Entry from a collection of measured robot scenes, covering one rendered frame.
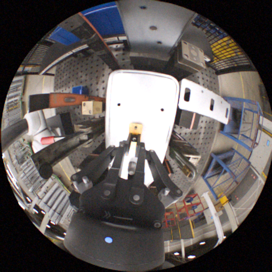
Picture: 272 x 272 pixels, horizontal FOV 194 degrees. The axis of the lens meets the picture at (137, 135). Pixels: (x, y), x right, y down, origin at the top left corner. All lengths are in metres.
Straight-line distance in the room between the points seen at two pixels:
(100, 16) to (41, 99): 0.24
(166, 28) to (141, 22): 0.05
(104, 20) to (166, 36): 0.17
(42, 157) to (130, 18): 0.29
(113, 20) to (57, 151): 0.35
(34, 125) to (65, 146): 0.51
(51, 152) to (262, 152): 8.05
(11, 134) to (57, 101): 0.48
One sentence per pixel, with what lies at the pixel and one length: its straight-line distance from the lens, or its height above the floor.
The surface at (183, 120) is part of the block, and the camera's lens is 0.30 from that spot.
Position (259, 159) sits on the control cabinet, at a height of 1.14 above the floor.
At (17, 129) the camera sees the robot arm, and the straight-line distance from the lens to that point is 0.64.
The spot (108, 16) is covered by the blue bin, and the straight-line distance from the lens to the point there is 0.29.
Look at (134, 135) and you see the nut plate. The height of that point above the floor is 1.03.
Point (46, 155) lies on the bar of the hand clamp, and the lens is 0.18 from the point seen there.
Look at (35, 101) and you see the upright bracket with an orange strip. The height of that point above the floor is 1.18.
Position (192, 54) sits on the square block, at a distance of 0.28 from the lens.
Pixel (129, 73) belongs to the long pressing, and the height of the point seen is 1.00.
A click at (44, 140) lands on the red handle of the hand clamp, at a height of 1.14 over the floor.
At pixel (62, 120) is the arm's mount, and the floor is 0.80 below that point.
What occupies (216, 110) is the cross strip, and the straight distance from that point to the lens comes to 0.38.
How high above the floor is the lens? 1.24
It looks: 69 degrees down
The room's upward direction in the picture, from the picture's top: 173 degrees counter-clockwise
